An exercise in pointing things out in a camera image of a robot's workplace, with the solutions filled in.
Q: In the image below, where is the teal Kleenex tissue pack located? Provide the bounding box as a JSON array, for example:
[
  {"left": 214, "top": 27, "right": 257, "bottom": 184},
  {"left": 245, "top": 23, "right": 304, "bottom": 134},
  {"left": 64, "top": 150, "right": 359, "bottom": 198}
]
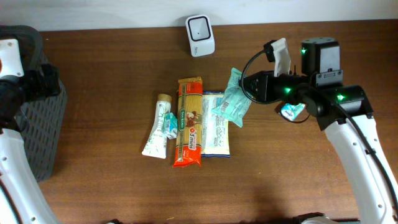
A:
[{"left": 279, "top": 103, "right": 305, "bottom": 121}]

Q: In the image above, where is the mint green wipes pack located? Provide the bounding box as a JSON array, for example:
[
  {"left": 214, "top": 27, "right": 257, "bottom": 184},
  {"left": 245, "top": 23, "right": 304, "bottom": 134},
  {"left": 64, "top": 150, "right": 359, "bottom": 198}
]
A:
[{"left": 212, "top": 68, "right": 252, "bottom": 128}]

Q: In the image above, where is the yellow noodle packet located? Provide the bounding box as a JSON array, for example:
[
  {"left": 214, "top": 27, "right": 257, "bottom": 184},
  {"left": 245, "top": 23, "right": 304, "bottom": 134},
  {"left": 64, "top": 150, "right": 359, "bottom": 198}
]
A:
[{"left": 201, "top": 91, "right": 230, "bottom": 158}]

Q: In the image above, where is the orange spaghetti packet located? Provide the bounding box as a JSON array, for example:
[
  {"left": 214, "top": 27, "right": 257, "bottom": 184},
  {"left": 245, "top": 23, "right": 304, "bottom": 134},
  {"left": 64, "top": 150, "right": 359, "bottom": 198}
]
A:
[{"left": 174, "top": 77, "right": 203, "bottom": 167}]

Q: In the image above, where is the small teal tissue pack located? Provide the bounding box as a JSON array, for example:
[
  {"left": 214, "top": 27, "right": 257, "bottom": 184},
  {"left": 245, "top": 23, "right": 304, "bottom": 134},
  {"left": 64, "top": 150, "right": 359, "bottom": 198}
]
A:
[{"left": 162, "top": 113, "right": 178, "bottom": 139}]

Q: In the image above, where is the white cream tube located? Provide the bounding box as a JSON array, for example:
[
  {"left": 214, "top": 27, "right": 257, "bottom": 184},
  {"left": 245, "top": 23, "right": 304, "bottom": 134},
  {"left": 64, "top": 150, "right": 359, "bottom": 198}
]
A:
[{"left": 142, "top": 93, "right": 172, "bottom": 159}]

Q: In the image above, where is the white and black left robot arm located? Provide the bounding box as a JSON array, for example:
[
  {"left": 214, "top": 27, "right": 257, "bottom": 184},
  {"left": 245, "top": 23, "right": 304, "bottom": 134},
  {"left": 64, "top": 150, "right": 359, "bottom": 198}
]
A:
[{"left": 1, "top": 37, "right": 60, "bottom": 223}]

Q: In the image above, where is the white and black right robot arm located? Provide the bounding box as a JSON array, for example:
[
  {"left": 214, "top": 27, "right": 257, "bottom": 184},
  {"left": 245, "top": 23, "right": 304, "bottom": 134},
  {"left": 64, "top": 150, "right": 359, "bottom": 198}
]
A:
[{"left": 239, "top": 37, "right": 397, "bottom": 223}]

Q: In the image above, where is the white barcode scanner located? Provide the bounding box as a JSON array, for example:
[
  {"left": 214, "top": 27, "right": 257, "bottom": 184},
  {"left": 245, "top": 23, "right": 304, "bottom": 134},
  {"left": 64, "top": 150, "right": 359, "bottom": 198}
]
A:
[{"left": 185, "top": 14, "right": 215, "bottom": 57}]

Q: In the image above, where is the dark grey plastic basket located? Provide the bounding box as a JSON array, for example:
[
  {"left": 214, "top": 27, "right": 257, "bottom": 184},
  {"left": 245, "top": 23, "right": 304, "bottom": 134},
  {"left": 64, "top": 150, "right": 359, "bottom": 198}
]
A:
[{"left": 1, "top": 26, "right": 68, "bottom": 182}]

